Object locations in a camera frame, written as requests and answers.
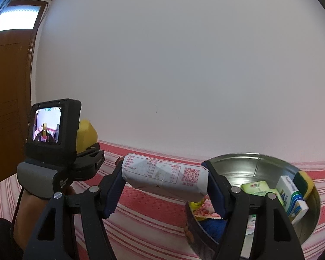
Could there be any red white striped bedspread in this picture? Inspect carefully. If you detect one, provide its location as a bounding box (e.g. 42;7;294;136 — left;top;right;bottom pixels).
0;142;325;259

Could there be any dark blue cloth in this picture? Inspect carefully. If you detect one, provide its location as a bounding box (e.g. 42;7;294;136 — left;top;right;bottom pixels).
199;218;227;242

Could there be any person's left hand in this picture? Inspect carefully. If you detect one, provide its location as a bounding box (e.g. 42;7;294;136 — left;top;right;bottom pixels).
13;190;49;251

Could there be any pink floral snack packet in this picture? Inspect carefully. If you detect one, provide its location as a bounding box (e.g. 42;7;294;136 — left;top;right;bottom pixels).
188;195;222;221

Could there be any light green tissue pack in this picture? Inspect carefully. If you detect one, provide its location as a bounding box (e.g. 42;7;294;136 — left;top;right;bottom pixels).
270;188;284;207

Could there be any left forearm dark sleeve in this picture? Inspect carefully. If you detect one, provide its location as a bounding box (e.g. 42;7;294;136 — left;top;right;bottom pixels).
0;218;23;260

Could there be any round metal cookie tin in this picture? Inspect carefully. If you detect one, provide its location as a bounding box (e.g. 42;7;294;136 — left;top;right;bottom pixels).
185;153;321;259

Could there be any green tea tissue pack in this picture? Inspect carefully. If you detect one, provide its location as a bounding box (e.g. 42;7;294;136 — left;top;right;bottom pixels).
241;181;270;196

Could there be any white paper packet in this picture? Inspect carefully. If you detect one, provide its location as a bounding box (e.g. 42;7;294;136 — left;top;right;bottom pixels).
121;154;208;202

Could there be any yellow green scrub sponge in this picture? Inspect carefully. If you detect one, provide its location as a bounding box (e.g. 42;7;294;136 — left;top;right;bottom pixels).
293;171;314;200

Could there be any brown wooden door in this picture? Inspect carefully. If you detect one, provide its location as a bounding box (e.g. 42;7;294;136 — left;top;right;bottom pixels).
0;0;48;182

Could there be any black action camera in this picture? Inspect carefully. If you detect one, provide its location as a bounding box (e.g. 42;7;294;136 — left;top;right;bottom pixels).
25;99;81;166

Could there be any white blue green box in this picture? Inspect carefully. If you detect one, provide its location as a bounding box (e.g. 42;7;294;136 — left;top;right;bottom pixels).
276;175;309;225

